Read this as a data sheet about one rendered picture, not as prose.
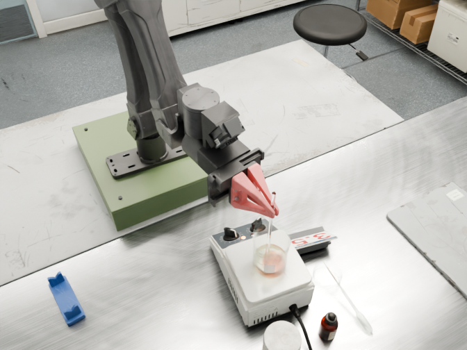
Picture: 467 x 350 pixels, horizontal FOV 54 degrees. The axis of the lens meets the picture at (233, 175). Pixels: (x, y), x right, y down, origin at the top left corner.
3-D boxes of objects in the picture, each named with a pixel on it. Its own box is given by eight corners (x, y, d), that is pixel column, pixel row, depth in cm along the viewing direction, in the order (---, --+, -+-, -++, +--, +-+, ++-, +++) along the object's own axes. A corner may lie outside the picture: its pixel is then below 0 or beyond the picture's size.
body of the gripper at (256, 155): (267, 152, 70) (237, 127, 74) (214, 182, 66) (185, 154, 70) (265, 180, 75) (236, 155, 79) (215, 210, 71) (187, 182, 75)
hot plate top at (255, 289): (223, 250, 82) (223, 247, 82) (283, 230, 85) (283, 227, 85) (249, 307, 75) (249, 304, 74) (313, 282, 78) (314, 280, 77)
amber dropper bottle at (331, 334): (315, 337, 79) (320, 318, 74) (320, 322, 81) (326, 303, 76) (332, 344, 78) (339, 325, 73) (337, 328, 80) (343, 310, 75)
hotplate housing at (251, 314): (208, 244, 93) (206, 219, 87) (267, 225, 96) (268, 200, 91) (250, 342, 79) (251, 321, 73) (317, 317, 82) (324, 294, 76)
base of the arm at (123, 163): (198, 124, 98) (185, 107, 102) (106, 152, 92) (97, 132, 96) (200, 152, 103) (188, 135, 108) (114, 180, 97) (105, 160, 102)
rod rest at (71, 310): (48, 286, 87) (43, 276, 84) (66, 277, 88) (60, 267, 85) (68, 327, 81) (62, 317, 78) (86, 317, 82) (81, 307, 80)
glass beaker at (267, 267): (295, 269, 79) (299, 241, 73) (266, 289, 76) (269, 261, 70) (269, 243, 83) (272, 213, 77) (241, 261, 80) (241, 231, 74)
